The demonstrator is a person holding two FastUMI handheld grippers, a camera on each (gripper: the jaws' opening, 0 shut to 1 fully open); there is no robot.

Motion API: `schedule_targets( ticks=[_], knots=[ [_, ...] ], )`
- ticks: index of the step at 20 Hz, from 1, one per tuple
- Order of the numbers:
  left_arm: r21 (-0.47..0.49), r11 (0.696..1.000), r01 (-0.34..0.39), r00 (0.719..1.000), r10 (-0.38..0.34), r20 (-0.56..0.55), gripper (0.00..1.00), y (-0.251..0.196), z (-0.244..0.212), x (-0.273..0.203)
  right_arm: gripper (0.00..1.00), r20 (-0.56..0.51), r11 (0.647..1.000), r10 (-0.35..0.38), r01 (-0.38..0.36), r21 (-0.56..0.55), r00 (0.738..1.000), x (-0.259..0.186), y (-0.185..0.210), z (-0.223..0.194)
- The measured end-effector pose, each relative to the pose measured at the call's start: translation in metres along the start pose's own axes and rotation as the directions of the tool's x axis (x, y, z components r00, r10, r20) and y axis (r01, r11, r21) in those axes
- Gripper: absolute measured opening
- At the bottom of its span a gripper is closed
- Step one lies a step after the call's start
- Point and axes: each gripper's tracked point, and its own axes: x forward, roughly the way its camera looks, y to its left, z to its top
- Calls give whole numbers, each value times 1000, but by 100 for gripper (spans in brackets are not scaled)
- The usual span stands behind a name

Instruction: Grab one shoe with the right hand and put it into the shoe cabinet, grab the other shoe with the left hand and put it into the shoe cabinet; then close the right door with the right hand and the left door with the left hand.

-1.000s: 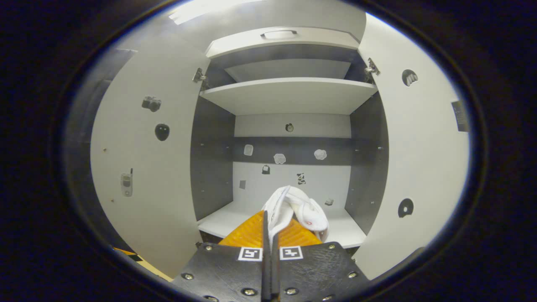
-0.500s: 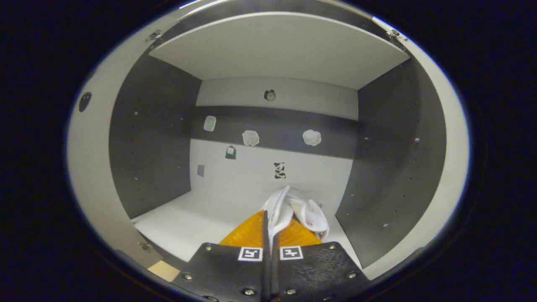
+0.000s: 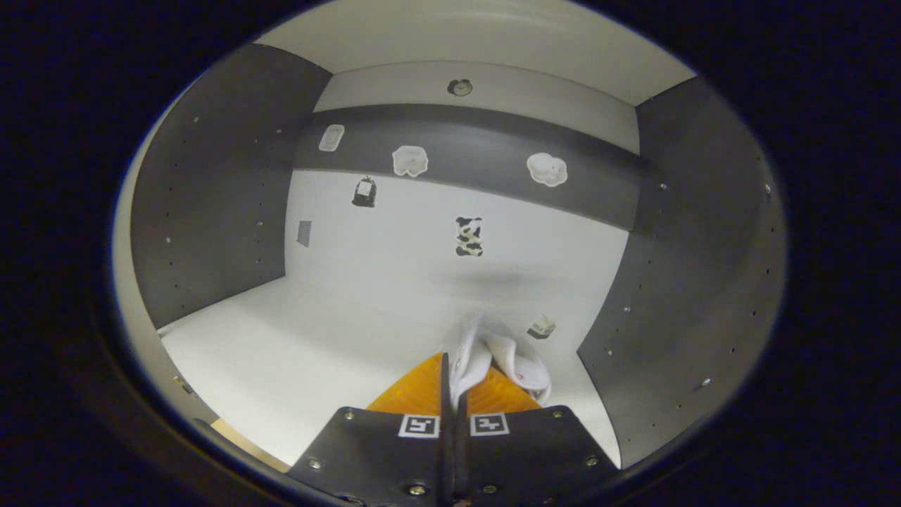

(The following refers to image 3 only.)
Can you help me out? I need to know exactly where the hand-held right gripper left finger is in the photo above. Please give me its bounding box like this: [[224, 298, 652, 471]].
[[289, 352, 451, 507]]

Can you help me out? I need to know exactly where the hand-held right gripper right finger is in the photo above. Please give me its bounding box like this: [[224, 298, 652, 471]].
[[454, 366, 620, 507]]

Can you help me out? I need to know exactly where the white shoe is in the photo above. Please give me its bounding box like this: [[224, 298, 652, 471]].
[[448, 313, 552, 409]]

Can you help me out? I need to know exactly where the white shoe cabinet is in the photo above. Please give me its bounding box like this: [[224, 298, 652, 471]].
[[113, 0, 788, 472]]

